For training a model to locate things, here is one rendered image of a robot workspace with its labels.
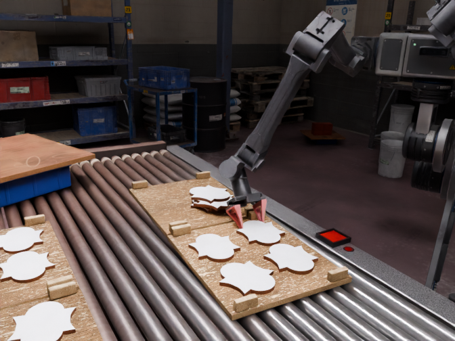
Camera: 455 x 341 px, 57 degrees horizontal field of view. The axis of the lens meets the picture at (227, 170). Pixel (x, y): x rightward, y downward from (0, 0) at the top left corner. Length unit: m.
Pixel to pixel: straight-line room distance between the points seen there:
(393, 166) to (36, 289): 4.27
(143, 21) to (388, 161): 3.90
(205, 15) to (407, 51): 5.62
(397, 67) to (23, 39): 4.50
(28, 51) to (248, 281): 4.76
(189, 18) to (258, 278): 6.09
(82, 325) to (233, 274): 0.37
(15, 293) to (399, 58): 1.42
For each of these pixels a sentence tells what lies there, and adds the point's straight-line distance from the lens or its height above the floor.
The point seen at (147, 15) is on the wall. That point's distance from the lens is 6.62.
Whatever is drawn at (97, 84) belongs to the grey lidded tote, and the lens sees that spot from 5.69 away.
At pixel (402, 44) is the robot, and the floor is 1.49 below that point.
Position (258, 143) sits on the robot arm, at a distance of 1.31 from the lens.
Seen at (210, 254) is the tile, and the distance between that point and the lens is 1.17.
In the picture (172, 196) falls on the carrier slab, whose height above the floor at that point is 0.94.
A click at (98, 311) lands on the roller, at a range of 1.05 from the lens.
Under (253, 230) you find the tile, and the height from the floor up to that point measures 0.95.
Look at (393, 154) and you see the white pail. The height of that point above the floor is 0.27.
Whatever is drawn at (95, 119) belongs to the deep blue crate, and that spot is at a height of 0.35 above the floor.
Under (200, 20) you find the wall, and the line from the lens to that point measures 7.05.
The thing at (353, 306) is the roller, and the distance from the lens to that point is 1.09.
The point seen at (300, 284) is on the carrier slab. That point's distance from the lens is 1.10.
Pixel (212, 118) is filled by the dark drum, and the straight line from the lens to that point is 5.32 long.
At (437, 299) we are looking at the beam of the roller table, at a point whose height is 0.92.
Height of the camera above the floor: 1.53
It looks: 19 degrees down
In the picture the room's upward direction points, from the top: 2 degrees clockwise
